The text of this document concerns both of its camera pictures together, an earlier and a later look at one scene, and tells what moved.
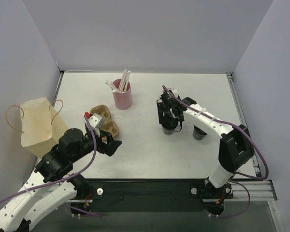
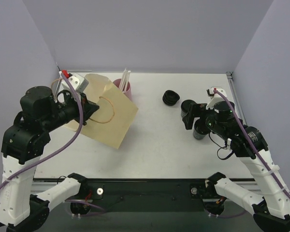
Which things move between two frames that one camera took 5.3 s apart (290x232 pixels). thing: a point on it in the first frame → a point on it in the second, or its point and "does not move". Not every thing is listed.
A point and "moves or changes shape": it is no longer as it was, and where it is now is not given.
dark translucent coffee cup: [168, 132] moves or changes shape
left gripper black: [103, 144] → [82, 108]
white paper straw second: [127, 78] does not move
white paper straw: [123, 80] does not move
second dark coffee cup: [198, 133] does not move
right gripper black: [164, 118] → [196, 113]
